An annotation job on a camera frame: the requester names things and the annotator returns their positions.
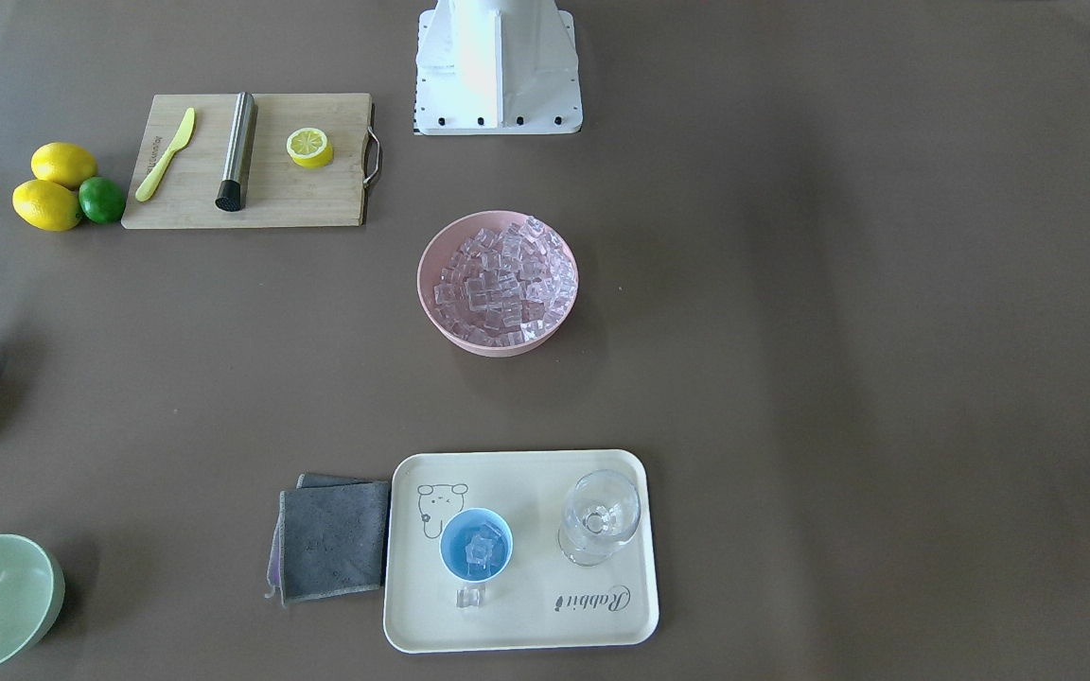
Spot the pile of clear ice cubes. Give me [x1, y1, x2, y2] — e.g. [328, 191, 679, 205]
[432, 218, 576, 343]

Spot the light blue cup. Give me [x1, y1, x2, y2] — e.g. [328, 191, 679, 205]
[440, 508, 514, 585]

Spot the spilled ice cube on tray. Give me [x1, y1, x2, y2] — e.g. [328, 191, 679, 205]
[455, 585, 485, 609]

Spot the pink bowl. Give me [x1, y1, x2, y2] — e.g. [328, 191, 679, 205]
[416, 210, 580, 358]

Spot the clear wine glass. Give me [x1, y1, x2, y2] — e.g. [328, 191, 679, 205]
[557, 469, 642, 568]

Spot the cream rabbit serving tray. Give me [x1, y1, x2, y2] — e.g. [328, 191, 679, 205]
[382, 449, 661, 654]

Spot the grey folded cloth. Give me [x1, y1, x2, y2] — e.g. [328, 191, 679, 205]
[265, 471, 391, 607]

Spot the half lemon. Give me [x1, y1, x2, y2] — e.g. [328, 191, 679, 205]
[286, 127, 334, 168]

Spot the steel muddler black tip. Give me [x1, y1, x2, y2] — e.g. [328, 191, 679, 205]
[215, 92, 258, 212]

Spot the bamboo cutting board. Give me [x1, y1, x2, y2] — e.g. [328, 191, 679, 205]
[122, 92, 379, 230]

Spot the yellow plastic knife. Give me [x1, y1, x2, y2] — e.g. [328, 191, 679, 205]
[134, 107, 196, 202]

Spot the green lime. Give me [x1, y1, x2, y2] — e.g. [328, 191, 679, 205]
[77, 177, 128, 224]

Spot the yellow lemon upper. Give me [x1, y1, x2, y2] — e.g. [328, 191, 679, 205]
[31, 142, 98, 191]

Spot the yellow lemon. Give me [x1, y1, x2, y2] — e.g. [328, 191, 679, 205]
[11, 180, 83, 232]
[31, 142, 98, 191]

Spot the yellow lemon lower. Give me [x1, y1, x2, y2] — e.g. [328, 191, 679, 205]
[11, 180, 83, 232]

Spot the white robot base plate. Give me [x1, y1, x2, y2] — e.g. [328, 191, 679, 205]
[413, 1, 584, 135]

